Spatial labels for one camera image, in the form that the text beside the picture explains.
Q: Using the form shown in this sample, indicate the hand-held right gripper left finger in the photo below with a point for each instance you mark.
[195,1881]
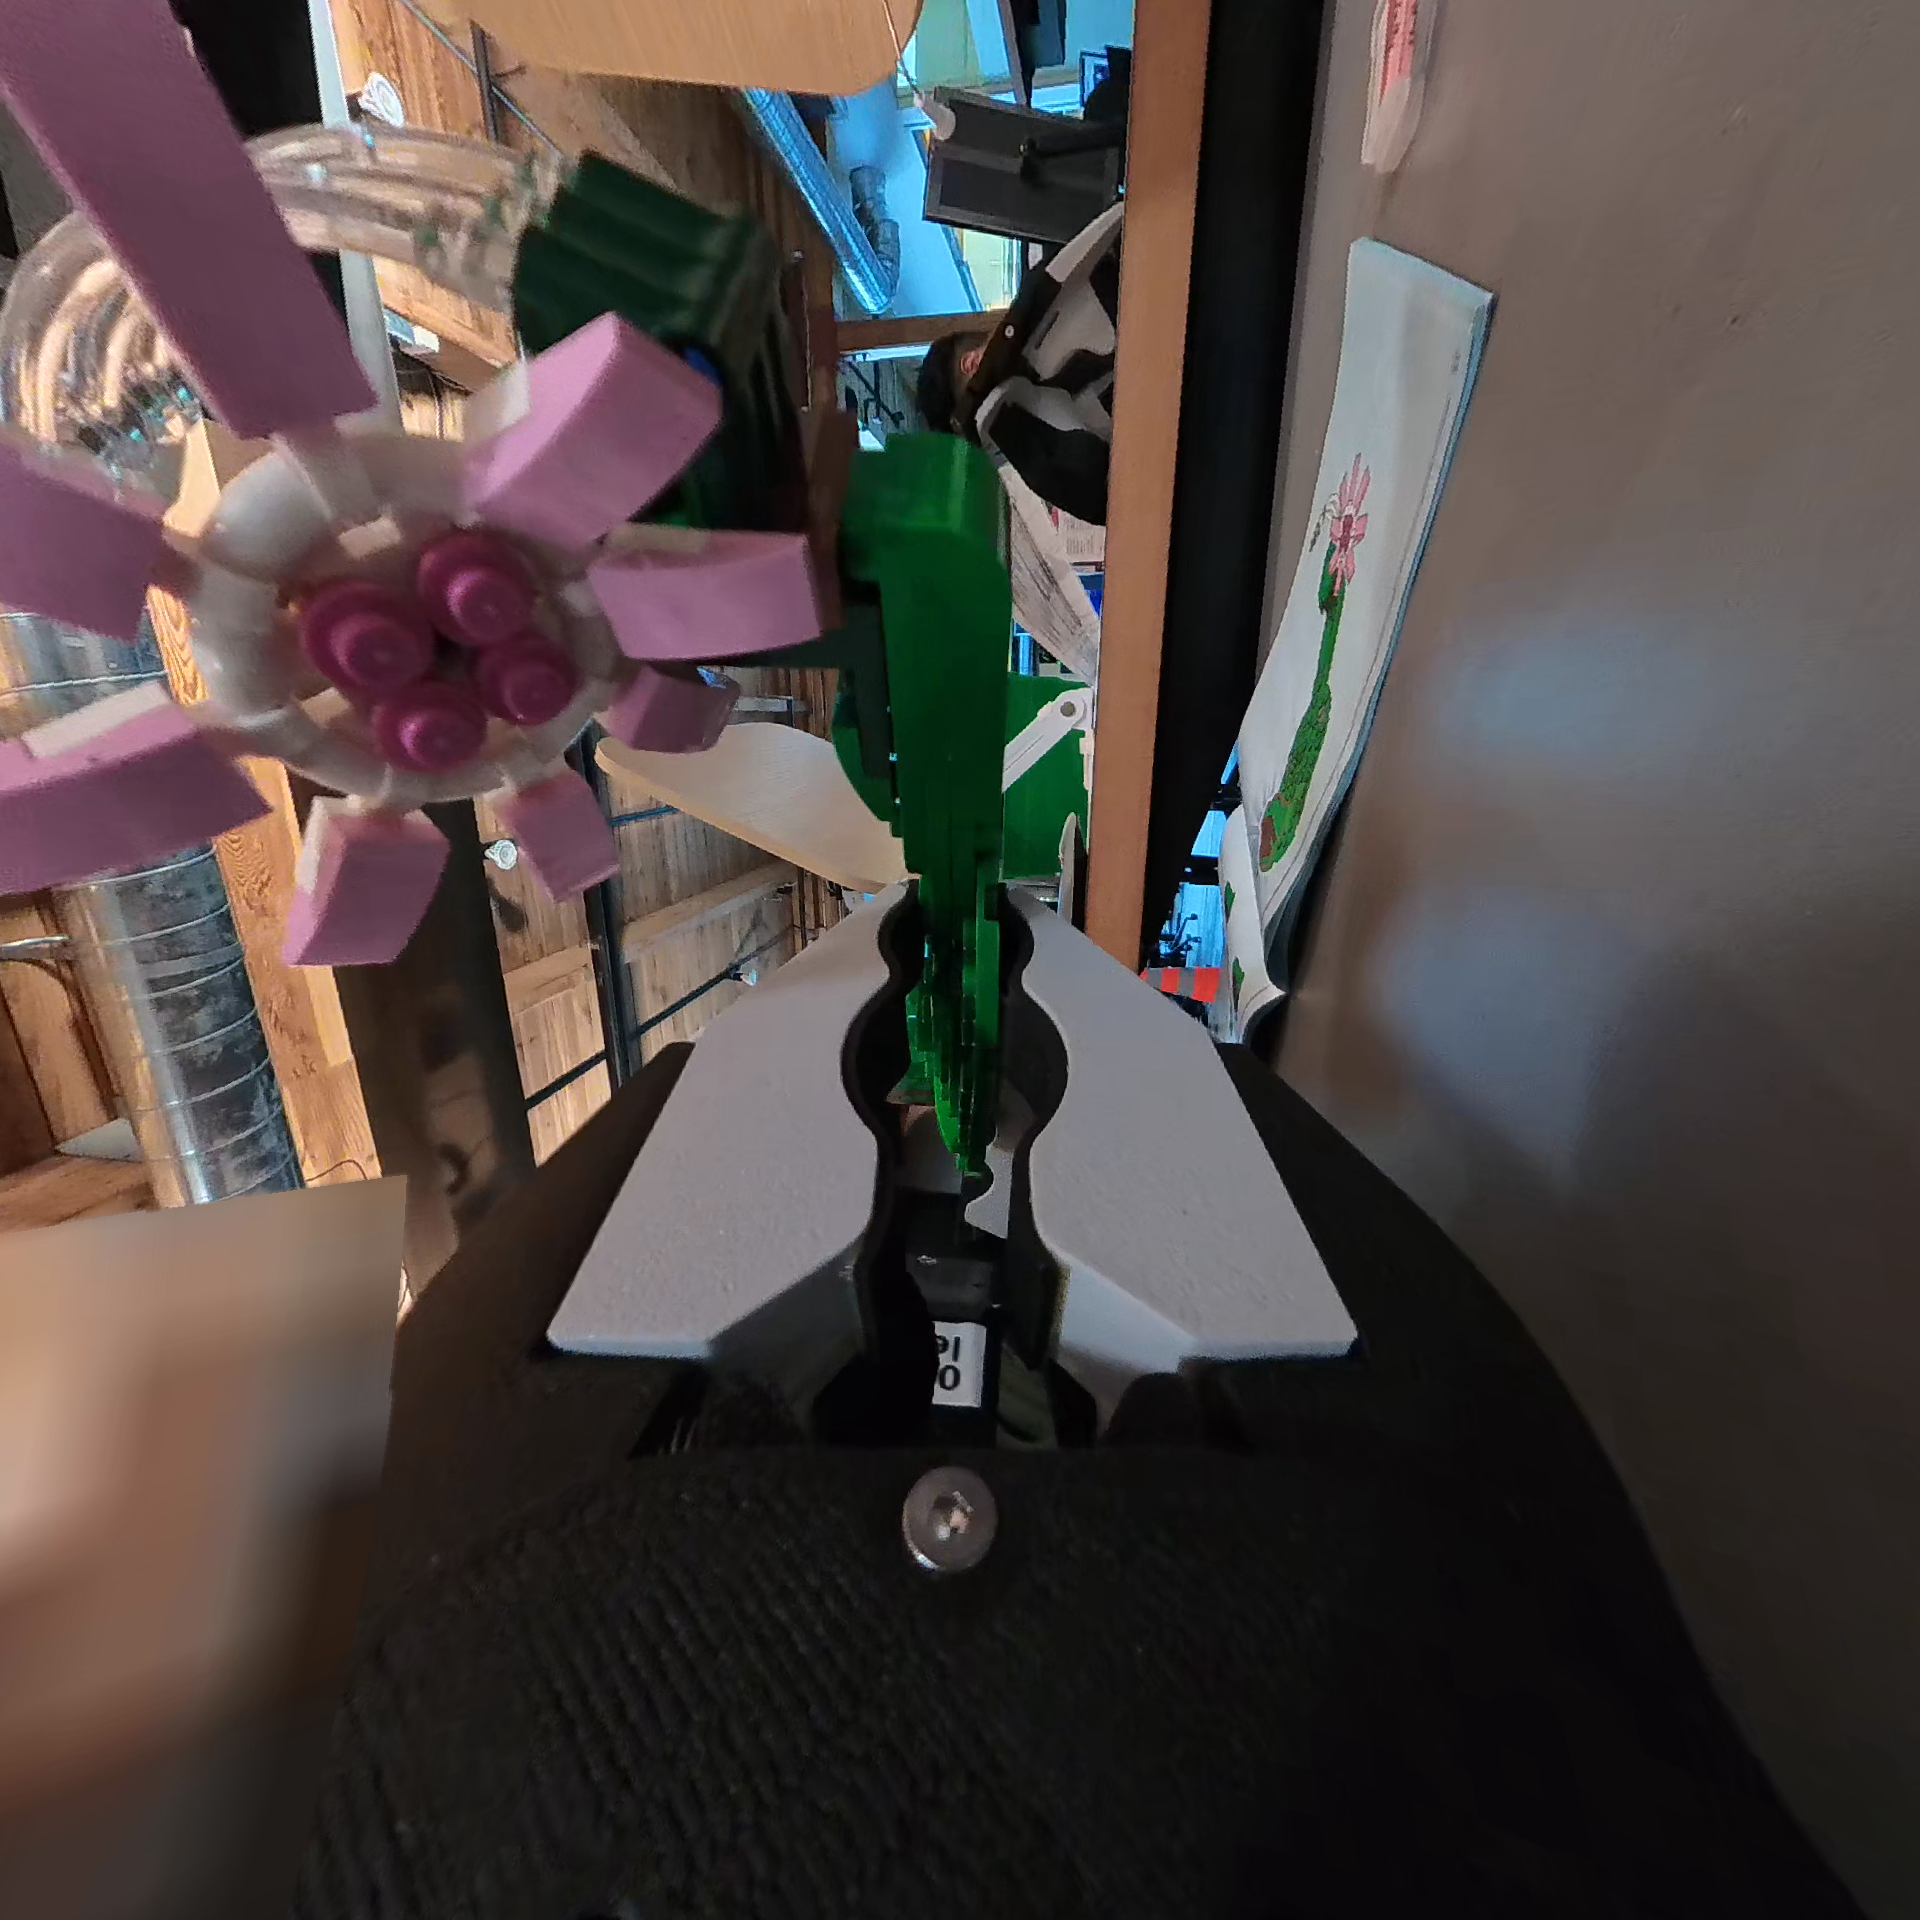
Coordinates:
[735,1184]

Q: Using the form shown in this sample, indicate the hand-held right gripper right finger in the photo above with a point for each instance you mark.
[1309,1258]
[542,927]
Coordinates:
[1186,1201]

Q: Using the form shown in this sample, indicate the green lego stem plate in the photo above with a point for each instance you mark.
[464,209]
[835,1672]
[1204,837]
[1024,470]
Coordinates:
[944,721]

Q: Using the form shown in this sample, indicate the pink lego flower model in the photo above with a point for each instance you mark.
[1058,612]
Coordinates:
[435,615]

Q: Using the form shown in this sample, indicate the lego instruction booklet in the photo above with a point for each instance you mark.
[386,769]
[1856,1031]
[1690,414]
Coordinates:
[1382,452]

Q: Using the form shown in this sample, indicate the white round tabletop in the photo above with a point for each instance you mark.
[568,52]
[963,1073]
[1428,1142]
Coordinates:
[750,804]

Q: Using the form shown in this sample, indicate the pale blurred panel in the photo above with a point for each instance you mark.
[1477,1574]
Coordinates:
[182,1382]

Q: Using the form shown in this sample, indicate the black monitor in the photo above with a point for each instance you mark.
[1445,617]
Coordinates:
[1021,168]

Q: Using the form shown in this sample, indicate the white pink packet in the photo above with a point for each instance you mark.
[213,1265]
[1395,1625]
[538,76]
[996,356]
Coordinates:
[1397,84]

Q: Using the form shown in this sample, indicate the wooden round tabletop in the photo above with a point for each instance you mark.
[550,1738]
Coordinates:
[676,37]

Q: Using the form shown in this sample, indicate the wide silver duct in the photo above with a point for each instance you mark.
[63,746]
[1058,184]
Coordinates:
[182,1020]

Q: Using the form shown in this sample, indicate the thin silver duct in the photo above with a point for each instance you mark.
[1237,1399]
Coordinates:
[840,212]

